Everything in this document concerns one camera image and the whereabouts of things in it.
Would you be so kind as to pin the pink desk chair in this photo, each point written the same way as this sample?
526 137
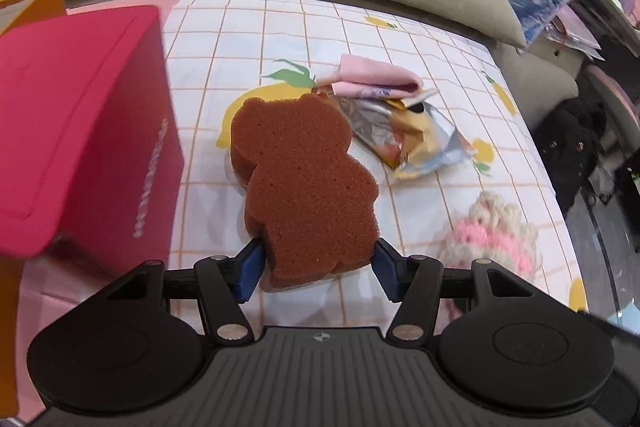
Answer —
617 92

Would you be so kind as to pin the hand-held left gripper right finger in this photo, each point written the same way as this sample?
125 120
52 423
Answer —
387 274

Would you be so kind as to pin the brown bear-shaped sponge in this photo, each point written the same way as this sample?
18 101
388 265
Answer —
305 182

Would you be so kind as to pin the red box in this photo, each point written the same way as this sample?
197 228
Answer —
80 122

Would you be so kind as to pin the pink and cream crochet piece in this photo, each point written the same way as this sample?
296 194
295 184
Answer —
495 232

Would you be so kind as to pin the silver foil packet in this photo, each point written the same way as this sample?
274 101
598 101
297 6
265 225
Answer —
420 142

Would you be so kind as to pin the pink folder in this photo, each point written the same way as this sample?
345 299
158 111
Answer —
575 32

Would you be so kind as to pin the checkered lemon-print blanket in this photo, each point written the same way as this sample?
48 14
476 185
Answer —
280 32

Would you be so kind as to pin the pink folded cloth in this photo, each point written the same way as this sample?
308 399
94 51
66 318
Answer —
375 74

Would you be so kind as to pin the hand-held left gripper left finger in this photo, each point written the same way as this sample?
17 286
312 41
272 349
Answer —
250 271

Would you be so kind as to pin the grey study desk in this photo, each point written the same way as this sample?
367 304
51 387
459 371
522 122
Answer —
615 2

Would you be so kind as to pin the black backpack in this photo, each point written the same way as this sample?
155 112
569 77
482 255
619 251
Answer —
570 147

